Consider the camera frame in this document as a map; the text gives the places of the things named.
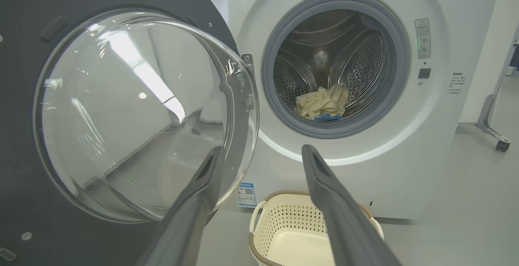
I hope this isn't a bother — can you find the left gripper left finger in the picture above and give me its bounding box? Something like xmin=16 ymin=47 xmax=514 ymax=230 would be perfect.
xmin=136 ymin=146 xmax=223 ymax=266

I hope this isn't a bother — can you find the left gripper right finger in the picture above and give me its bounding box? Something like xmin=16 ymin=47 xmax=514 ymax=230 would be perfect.
xmin=302 ymin=144 xmax=402 ymax=266

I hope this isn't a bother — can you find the cream yellow garment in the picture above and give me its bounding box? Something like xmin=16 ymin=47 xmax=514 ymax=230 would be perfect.
xmin=295 ymin=84 xmax=350 ymax=120

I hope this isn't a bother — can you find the round grey glass washer door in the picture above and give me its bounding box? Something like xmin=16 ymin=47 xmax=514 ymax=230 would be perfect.
xmin=0 ymin=0 xmax=260 ymax=266

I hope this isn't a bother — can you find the cream perforated laundry basket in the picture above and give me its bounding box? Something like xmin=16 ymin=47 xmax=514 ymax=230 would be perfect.
xmin=249 ymin=190 xmax=384 ymax=266

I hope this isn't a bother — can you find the white front-load washing machine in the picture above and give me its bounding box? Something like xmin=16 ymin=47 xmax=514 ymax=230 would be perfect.
xmin=189 ymin=0 xmax=503 ymax=220

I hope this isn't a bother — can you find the steel washing drum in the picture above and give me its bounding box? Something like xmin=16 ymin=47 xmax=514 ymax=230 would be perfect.
xmin=274 ymin=10 xmax=388 ymax=120

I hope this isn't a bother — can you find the blue energy label sticker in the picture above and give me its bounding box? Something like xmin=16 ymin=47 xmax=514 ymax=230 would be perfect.
xmin=236 ymin=183 xmax=257 ymax=208

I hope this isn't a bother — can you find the metal caster foot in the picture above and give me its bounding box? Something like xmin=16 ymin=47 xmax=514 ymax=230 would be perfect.
xmin=475 ymin=35 xmax=519 ymax=152

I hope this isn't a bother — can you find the warning sticker with triangle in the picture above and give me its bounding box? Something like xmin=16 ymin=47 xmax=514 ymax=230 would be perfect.
xmin=414 ymin=18 xmax=431 ymax=59

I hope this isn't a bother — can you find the white partition panel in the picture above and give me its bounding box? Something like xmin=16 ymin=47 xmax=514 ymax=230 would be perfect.
xmin=460 ymin=0 xmax=519 ymax=124

